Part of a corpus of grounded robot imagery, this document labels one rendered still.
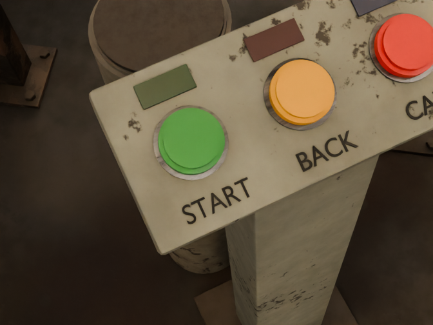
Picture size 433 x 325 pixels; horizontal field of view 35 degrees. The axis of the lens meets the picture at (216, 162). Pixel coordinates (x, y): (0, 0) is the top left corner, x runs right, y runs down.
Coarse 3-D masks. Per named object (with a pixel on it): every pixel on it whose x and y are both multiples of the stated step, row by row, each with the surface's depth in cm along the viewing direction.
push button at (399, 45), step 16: (400, 16) 43; (416, 16) 43; (384, 32) 43; (400, 32) 43; (416, 32) 43; (432, 32) 43; (384, 48) 42; (400, 48) 43; (416, 48) 43; (432, 48) 43; (384, 64) 43; (400, 64) 42; (416, 64) 43
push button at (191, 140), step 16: (176, 112) 41; (192, 112) 41; (160, 128) 41; (176, 128) 41; (192, 128) 41; (208, 128) 41; (160, 144) 41; (176, 144) 40; (192, 144) 41; (208, 144) 41; (224, 144) 41; (176, 160) 40; (192, 160) 40; (208, 160) 40
